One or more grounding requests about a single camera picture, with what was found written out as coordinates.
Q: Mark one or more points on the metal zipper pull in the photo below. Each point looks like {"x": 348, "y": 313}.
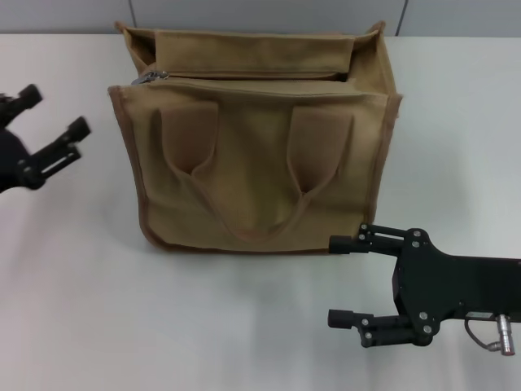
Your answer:
{"x": 150, "y": 77}

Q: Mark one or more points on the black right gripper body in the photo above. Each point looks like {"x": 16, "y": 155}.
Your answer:
{"x": 443, "y": 285}

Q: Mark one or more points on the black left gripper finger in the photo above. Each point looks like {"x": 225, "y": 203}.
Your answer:
{"x": 29, "y": 95}
{"x": 77, "y": 129}

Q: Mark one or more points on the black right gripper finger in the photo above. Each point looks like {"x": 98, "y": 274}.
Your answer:
{"x": 344, "y": 318}
{"x": 346, "y": 245}

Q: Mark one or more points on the khaki canvas food bag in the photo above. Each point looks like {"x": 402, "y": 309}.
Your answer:
{"x": 252, "y": 171}

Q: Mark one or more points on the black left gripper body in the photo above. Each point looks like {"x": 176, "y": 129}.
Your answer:
{"x": 9, "y": 163}

